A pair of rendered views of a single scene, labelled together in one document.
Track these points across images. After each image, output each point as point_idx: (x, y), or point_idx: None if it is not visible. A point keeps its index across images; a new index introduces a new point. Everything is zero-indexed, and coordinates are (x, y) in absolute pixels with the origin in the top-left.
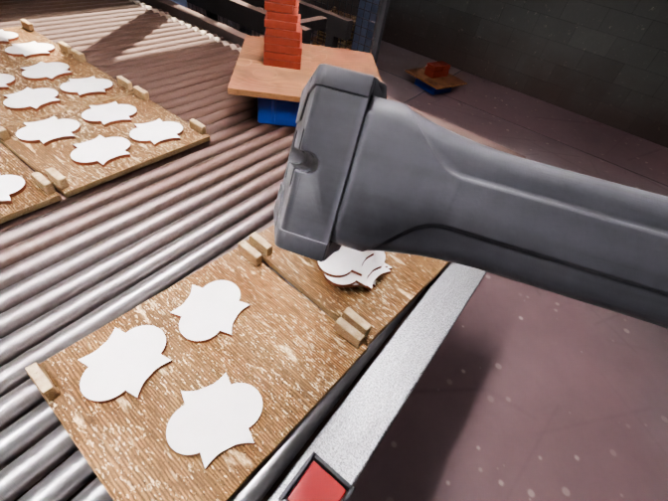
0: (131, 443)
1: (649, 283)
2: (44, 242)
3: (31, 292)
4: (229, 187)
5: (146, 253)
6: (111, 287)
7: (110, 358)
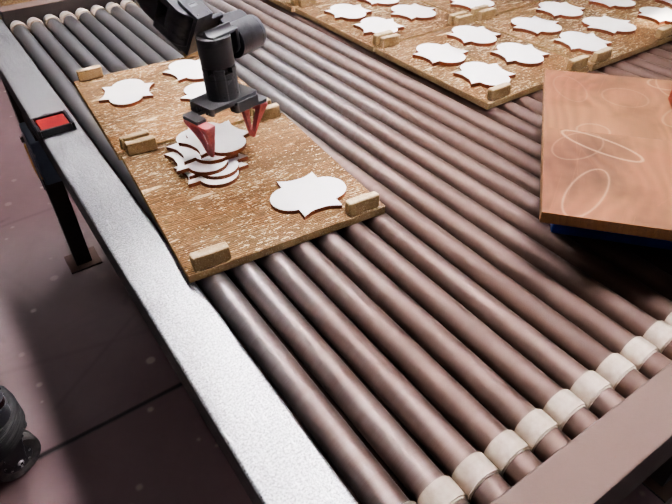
0: (138, 74)
1: None
2: (325, 53)
3: (278, 55)
4: (386, 120)
5: (300, 86)
6: (265, 73)
7: (195, 65)
